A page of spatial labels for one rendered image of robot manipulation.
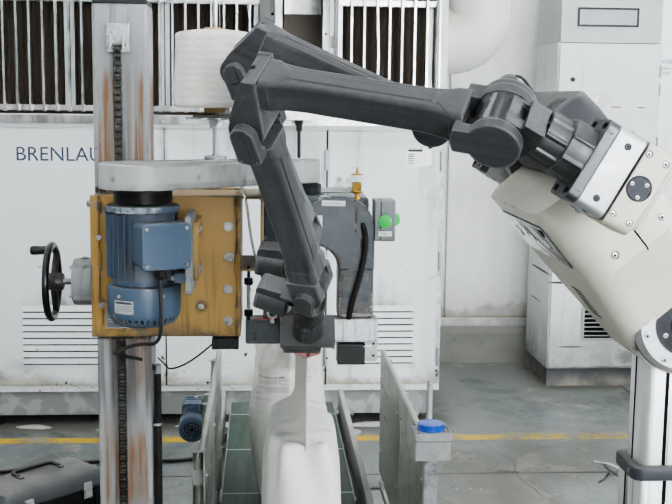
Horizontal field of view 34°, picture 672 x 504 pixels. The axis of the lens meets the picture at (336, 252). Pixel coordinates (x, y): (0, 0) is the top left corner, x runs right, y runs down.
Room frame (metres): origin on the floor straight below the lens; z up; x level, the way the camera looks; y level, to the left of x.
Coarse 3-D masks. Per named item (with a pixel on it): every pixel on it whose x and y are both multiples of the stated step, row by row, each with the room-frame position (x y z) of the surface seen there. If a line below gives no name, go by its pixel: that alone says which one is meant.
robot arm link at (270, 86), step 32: (256, 64) 1.63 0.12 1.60; (288, 64) 1.63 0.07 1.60; (256, 96) 1.61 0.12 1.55; (288, 96) 1.61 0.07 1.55; (320, 96) 1.59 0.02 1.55; (352, 96) 1.57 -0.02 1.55; (384, 96) 1.56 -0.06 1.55; (416, 96) 1.55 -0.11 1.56; (448, 96) 1.54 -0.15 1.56; (480, 96) 1.55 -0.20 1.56; (256, 128) 1.65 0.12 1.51; (416, 128) 1.57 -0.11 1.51; (448, 128) 1.53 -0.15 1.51; (480, 128) 1.49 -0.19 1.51; (512, 128) 1.48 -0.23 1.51; (480, 160) 1.52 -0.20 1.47; (512, 160) 1.50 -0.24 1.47
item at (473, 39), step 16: (464, 0) 5.53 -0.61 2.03; (480, 0) 5.51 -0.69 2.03; (496, 0) 5.52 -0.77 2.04; (464, 16) 5.53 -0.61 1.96; (480, 16) 5.51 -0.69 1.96; (496, 16) 5.53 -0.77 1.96; (448, 32) 5.50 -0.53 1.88; (464, 32) 5.51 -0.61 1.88; (480, 32) 5.51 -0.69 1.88; (496, 32) 5.54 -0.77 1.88; (448, 48) 5.50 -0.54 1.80; (464, 48) 5.51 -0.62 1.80; (480, 48) 5.53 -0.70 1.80; (496, 48) 5.59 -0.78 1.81; (448, 64) 5.55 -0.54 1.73; (464, 64) 5.56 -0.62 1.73; (480, 64) 5.62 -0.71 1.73
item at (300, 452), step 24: (288, 408) 2.44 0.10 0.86; (312, 408) 2.48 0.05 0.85; (288, 432) 2.29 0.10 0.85; (312, 432) 2.26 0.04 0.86; (264, 456) 2.46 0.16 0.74; (288, 456) 2.30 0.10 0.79; (312, 456) 2.31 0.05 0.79; (336, 456) 2.35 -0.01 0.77; (264, 480) 2.44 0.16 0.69; (288, 480) 2.29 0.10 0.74; (312, 480) 2.30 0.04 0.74; (336, 480) 2.31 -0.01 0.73
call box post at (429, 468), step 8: (424, 464) 2.34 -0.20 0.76; (432, 464) 2.34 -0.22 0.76; (424, 472) 2.34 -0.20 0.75; (432, 472) 2.34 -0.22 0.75; (424, 480) 2.33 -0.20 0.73; (432, 480) 2.34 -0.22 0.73; (424, 488) 2.33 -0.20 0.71; (432, 488) 2.34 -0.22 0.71; (424, 496) 2.33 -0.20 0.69; (432, 496) 2.34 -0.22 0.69
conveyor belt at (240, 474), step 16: (240, 416) 4.00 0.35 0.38; (240, 432) 3.80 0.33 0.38; (336, 432) 3.82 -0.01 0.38; (240, 448) 3.62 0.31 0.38; (240, 464) 3.46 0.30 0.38; (224, 480) 3.30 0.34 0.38; (240, 480) 3.30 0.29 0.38; (256, 480) 3.31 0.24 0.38; (224, 496) 3.16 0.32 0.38; (240, 496) 3.17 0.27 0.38; (256, 496) 3.17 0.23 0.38; (352, 496) 3.18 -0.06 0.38
